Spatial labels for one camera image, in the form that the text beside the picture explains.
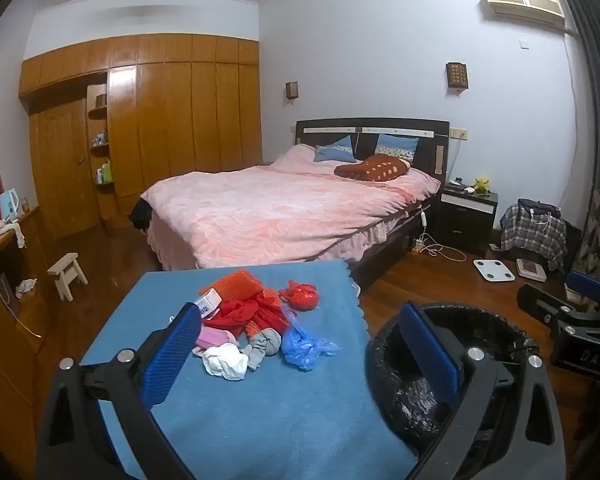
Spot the red knit glove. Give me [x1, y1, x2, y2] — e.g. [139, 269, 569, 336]
[207, 290, 291, 339]

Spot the black trash bin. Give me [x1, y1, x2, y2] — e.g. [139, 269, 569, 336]
[365, 301, 551, 463]

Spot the white paper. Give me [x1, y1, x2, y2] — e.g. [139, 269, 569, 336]
[202, 344, 250, 381]

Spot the beige air conditioner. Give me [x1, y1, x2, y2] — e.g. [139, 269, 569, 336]
[484, 0, 567, 31]

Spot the pink crumpled cloth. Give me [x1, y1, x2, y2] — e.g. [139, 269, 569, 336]
[192, 327, 238, 356]

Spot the black cloth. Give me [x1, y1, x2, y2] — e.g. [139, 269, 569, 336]
[128, 199, 153, 235]

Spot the blue tablecloth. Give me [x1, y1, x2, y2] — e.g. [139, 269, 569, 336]
[80, 260, 421, 480]

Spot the wooden sideboard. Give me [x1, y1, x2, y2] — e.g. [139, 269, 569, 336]
[0, 205, 51, 461]

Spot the white and blue box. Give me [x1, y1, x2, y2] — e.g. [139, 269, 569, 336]
[196, 289, 223, 320]

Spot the blue pillow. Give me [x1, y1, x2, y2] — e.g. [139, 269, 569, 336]
[313, 135, 356, 163]
[375, 134, 419, 161]

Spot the orange foam fruit net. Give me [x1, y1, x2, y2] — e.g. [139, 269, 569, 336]
[215, 270, 263, 306]

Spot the dark nightstand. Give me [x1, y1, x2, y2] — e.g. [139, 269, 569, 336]
[436, 182, 499, 256]

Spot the pink blanket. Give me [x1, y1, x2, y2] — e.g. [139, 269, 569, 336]
[141, 144, 442, 271]

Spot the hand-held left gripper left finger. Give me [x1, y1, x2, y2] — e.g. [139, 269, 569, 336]
[35, 302, 203, 480]

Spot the wooden wardrobe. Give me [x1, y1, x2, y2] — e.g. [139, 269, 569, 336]
[19, 33, 263, 241]

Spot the small wooden stool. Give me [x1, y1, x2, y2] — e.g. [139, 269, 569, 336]
[47, 253, 89, 302]

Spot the white cloth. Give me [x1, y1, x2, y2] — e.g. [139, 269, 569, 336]
[0, 220, 27, 248]

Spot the grey sock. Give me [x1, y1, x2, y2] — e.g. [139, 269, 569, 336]
[240, 329, 282, 371]

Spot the white bathroom scale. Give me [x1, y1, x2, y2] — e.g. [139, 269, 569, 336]
[473, 258, 516, 282]

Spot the dark wooden bed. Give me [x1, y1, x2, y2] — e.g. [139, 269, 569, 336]
[130, 119, 451, 291]

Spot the thin white cable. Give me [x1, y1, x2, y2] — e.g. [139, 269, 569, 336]
[0, 237, 43, 338]

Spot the blue plastic bag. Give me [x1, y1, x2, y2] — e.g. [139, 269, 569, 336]
[280, 305, 341, 372]

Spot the white power cable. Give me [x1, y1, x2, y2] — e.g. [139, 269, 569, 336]
[412, 207, 467, 263]

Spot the brown dotted pillow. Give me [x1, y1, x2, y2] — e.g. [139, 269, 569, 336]
[334, 155, 412, 182]

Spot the light blue kettle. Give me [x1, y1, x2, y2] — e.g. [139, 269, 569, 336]
[0, 189, 21, 223]

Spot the red plastic bag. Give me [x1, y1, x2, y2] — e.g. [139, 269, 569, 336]
[278, 280, 321, 311]

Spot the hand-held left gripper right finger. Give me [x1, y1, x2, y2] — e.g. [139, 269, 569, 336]
[399, 301, 568, 480]

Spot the plaid cloth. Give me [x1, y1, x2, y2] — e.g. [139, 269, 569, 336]
[500, 205, 568, 271]

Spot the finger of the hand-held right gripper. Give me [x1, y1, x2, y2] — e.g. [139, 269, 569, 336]
[517, 284, 599, 329]
[565, 270, 600, 307]

